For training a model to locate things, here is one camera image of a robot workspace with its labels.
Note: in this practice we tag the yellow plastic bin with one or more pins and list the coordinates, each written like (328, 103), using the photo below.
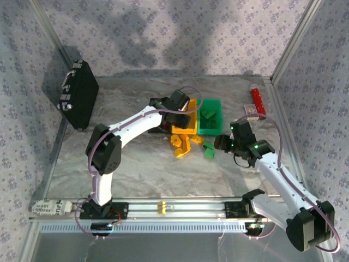
(193, 120)

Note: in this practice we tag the green plastic bin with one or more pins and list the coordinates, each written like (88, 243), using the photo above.
(210, 131)

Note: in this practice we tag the red lego brick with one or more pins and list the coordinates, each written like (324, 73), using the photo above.
(166, 126)

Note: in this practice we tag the black plastic bin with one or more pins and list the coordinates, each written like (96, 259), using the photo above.
(155, 131)

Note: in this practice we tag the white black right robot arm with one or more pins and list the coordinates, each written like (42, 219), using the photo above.
(280, 180)

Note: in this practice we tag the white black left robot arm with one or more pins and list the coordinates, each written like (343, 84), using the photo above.
(131, 122)

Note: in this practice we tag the small printed card box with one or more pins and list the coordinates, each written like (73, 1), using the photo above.
(251, 109)

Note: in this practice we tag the red tube with white cap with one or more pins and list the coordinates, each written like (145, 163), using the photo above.
(258, 101)

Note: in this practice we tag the right controller board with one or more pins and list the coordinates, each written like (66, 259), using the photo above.
(254, 228)

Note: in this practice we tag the controller board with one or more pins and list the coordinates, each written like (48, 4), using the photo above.
(254, 228)
(101, 228)

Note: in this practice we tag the yellow connector block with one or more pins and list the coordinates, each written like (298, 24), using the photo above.
(162, 208)

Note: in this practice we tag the black hard case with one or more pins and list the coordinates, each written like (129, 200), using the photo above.
(81, 95)

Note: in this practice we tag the grey metal panel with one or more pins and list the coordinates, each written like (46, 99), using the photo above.
(174, 248)

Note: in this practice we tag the left controller board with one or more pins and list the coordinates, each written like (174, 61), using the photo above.
(101, 228)

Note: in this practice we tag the white printed paper roll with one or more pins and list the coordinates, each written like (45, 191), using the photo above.
(51, 209)

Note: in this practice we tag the aluminium side rail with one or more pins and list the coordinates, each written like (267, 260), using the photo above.
(286, 122)
(54, 155)

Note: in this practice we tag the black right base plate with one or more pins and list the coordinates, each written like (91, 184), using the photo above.
(234, 210)

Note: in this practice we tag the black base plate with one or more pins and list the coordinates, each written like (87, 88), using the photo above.
(122, 211)
(234, 210)

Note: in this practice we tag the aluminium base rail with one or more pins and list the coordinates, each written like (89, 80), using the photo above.
(191, 208)

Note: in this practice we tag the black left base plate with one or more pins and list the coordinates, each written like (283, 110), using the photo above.
(122, 211)

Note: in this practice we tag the aluminium frame post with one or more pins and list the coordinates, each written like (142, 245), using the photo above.
(50, 38)
(295, 38)

